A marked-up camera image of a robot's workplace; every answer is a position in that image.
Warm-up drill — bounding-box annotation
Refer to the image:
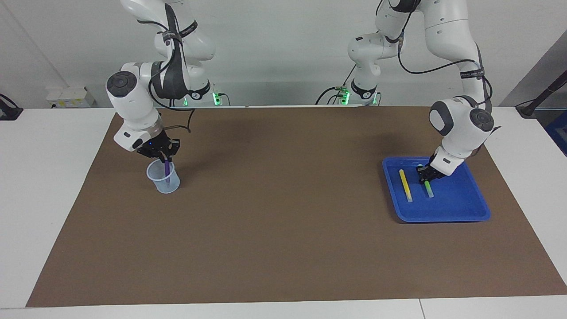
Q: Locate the green pen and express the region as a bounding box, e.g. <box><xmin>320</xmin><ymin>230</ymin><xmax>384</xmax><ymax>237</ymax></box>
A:
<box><xmin>417</xmin><ymin>165</ymin><xmax>435</xmax><ymax>198</ymax></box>

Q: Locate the yellow pen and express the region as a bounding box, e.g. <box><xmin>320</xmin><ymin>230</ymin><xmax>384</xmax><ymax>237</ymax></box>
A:
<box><xmin>399</xmin><ymin>169</ymin><xmax>413</xmax><ymax>203</ymax></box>

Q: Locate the blue plastic tray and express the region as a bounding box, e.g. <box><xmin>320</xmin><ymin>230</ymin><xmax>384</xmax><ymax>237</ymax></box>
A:
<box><xmin>382</xmin><ymin>156</ymin><xmax>491</xmax><ymax>223</ymax></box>

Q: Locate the clear plastic cup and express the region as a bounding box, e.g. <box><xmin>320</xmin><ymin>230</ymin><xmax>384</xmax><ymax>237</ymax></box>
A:
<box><xmin>146</xmin><ymin>158</ymin><xmax>181</xmax><ymax>194</ymax></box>

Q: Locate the white power strip box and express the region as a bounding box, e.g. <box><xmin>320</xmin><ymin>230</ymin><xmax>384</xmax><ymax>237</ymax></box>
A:
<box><xmin>46</xmin><ymin>86</ymin><xmax>96</xmax><ymax>108</ymax></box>

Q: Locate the brown table mat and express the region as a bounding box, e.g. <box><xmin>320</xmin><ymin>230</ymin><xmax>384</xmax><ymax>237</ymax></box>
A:
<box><xmin>26</xmin><ymin>105</ymin><xmax>567</xmax><ymax>307</ymax></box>

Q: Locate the blue box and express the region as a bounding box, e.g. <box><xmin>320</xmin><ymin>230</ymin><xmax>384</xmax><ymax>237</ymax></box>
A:
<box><xmin>544</xmin><ymin>111</ymin><xmax>567</xmax><ymax>156</ymax></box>

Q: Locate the black stand pole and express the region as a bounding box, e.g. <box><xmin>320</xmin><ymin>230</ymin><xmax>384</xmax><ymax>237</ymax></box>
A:
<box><xmin>515</xmin><ymin>71</ymin><xmax>567</xmax><ymax>118</ymax></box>

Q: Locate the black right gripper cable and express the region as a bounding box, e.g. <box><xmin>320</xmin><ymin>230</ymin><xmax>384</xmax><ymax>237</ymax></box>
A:
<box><xmin>148</xmin><ymin>66</ymin><xmax>196</xmax><ymax>133</ymax></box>

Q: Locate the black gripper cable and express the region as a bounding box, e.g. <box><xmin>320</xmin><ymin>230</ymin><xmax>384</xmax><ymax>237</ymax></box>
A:
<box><xmin>148</xmin><ymin>66</ymin><xmax>196</xmax><ymax>133</ymax></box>
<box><xmin>396</xmin><ymin>0</ymin><xmax>502</xmax><ymax>133</ymax></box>

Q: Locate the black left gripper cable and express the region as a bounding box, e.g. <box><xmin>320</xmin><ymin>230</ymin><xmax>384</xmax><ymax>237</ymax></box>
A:
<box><xmin>396</xmin><ymin>0</ymin><xmax>502</xmax><ymax>133</ymax></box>

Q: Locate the black clamp mount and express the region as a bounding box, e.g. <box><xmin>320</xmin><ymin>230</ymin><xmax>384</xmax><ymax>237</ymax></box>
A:
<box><xmin>0</xmin><ymin>94</ymin><xmax>23</xmax><ymax>121</ymax></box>

